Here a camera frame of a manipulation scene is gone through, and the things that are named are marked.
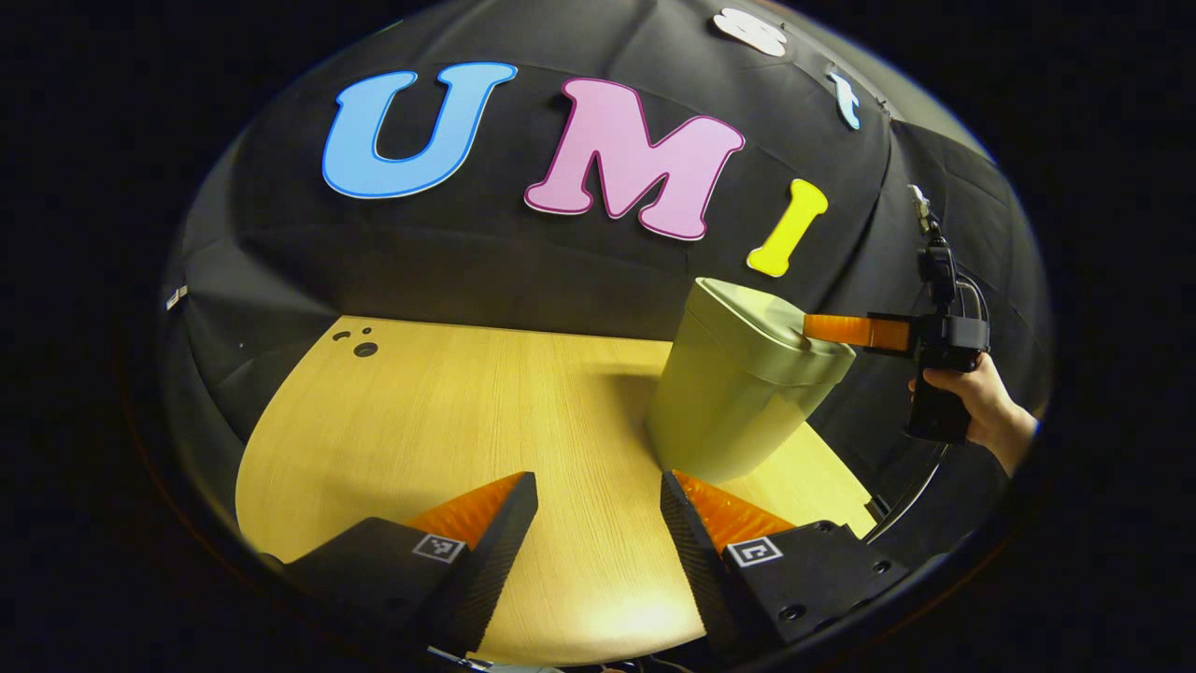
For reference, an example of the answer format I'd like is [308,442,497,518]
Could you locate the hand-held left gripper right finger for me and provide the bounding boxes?
[660,470,909,660]

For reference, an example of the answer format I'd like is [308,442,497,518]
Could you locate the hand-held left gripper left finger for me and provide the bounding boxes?
[280,472,540,655]

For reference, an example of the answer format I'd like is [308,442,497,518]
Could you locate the pale green desktop garbage bin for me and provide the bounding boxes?
[645,277,857,484]

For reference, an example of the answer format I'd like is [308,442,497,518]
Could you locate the wooden desktop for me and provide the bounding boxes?
[234,316,879,666]

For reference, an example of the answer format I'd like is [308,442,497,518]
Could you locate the black backdrop cloth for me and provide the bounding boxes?
[159,0,1057,562]

